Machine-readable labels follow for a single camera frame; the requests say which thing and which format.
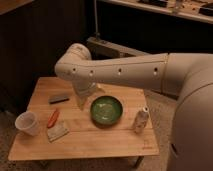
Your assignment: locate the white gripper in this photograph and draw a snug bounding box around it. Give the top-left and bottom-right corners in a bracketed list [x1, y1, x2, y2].
[72, 81, 104, 110]

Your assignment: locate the grey metal beam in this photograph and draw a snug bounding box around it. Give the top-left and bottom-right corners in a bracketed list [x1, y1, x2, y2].
[85, 37, 159, 61]

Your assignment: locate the metal vertical pole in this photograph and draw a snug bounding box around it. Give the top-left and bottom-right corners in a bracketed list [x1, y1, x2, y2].
[93, 0, 100, 40]

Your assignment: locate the background shelf counter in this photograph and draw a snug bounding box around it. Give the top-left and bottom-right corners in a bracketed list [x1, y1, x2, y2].
[101, 0, 213, 24]

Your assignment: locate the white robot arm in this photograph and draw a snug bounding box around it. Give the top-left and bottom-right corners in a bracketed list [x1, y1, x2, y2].
[55, 43, 213, 171]

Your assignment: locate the dark grey rectangular block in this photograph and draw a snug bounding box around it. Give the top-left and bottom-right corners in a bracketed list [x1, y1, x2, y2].
[48, 95, 69, 104]

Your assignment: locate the white plastic cup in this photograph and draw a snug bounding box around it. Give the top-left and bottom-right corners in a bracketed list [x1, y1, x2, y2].
[15, 111, 39, 136]

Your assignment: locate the beige sponge pad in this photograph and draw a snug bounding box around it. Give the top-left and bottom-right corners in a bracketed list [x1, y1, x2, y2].
[47, 121, 69, 142]

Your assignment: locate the green ceramic bowl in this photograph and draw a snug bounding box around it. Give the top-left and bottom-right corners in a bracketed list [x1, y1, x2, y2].
[90, 96, 123, 125]

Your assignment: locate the white patterned bottle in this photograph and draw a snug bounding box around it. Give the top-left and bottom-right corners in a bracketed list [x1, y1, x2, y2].
[133, 107, 149, 134]

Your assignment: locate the wooden low table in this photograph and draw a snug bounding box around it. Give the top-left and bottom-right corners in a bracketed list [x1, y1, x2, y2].
[8, 77, 159, 161]

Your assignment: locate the orange carrot toy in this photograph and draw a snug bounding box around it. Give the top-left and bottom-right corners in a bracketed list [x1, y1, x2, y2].
[47, 109, 60, 128]

